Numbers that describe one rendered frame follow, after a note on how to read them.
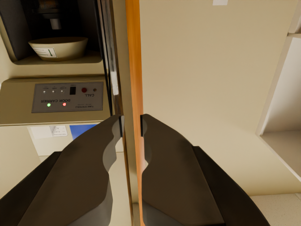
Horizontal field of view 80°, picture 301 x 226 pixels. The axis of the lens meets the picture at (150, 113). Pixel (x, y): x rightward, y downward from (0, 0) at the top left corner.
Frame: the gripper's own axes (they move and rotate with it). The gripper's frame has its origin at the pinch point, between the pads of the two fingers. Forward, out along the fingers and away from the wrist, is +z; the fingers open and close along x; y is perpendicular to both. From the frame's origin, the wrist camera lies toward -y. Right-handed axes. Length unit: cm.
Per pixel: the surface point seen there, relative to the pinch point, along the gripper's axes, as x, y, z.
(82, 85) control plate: -16.1, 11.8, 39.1
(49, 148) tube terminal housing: -34, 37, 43
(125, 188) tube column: -8, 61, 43
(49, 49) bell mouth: -26, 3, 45
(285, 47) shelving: 77, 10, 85
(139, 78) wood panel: 0.1, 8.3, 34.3
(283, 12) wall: 71, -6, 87
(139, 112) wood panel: -0.1, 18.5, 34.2
